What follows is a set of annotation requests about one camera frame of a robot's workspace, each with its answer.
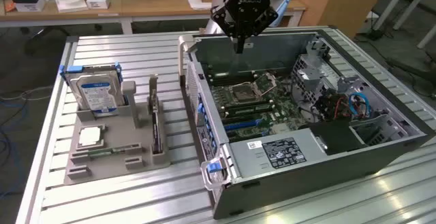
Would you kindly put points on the open socket cover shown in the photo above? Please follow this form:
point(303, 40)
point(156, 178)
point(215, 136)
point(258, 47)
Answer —
point(266, 82)

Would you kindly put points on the silver CPU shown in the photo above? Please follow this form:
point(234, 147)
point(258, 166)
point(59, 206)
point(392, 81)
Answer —
point(91, 136)

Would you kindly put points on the white paper stack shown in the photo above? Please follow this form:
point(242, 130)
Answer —
point(198, 0)

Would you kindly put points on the black floor device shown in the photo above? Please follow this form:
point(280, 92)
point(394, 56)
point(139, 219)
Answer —
point(375, 30)

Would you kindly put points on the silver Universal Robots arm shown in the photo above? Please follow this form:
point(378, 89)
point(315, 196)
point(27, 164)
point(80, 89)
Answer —
point(218, 17)

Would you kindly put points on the gpu card with metal bracket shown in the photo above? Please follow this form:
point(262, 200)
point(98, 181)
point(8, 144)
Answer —
point(155, 122)

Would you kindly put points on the hard disk in blue carrier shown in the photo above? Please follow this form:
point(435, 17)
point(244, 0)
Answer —
point(96, 94)

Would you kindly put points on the open dark grey PC case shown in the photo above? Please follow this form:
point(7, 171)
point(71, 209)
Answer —
point(307, 183)

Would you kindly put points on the green RAM stick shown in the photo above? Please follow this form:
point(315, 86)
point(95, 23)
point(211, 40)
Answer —
point(106, 152)

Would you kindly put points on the grey parts rack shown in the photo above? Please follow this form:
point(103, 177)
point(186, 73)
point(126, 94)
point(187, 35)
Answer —
point(116, 168)

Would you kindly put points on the CPU socket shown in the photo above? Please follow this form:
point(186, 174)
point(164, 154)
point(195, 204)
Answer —
point(246, 92)

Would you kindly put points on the black chair base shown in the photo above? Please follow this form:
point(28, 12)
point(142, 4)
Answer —
point(44, 34)

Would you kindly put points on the small white labelled box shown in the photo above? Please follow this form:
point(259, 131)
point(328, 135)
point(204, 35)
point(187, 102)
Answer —
point(99, 1)

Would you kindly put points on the white round holder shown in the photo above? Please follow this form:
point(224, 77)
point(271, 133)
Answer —
point(71, 2)

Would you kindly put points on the green motherboard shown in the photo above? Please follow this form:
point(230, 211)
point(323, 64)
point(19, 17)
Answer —
point(283, 111)

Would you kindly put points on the installed black RAM stick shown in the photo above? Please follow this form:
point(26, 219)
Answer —
point(248, 108)

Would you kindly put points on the blue case latch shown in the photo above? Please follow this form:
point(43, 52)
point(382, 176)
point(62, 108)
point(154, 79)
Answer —
point(214, 166)

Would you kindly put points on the grey metal disk bay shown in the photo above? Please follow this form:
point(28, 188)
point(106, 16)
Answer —
point(311, 81)

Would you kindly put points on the grey power supply unit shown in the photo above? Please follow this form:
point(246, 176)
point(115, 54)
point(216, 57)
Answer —
point(252, 162)

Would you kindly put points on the wooden desk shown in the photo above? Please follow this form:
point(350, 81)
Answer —
point(154, 7)

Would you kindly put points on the blue expansion slot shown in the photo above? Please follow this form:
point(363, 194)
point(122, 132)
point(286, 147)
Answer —
point(242, 124)

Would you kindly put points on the white box with black lid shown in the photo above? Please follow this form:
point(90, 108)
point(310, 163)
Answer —
point(28, 3)

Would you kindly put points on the wooden cabinet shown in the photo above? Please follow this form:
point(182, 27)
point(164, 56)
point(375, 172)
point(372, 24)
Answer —
point(327, 7)

